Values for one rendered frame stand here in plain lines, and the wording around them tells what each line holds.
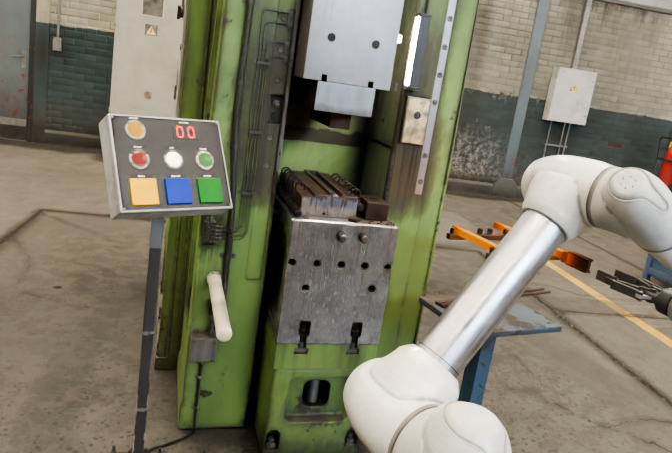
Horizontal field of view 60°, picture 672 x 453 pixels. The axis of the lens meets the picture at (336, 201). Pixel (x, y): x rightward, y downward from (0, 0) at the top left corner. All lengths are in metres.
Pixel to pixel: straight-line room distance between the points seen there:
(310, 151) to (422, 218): 0.54
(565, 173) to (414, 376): 0.52
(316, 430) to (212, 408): 0.41
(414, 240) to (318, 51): 0.84
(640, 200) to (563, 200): 0.15
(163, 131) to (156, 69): 5.57
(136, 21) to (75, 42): 1.08
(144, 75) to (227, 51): 5.35
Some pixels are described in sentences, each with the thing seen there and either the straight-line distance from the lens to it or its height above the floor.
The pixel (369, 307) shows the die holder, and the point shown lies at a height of 0.61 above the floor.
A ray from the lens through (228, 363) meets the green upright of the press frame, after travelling 2.31.
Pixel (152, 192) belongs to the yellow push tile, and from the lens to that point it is 1.67.
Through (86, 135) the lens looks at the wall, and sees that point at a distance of 8.17.
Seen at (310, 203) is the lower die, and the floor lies 0.96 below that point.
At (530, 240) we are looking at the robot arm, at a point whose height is 1.12.
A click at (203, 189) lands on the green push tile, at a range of 1.74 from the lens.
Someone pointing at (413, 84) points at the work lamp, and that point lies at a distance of 2.14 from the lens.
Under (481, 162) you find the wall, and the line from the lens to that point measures 8.76.
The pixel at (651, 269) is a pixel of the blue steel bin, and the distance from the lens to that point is 5.80.
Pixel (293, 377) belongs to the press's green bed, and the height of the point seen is 0.33.
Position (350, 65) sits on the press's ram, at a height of 1.43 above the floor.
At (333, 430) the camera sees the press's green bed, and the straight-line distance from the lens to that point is 2.32.
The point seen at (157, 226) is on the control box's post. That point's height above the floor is 0.87.
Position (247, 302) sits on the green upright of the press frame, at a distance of 2.21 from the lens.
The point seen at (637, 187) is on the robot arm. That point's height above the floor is 1.27.
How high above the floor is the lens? 1.39
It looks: 12 degrees down
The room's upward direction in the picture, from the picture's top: 9 degrees clockwise
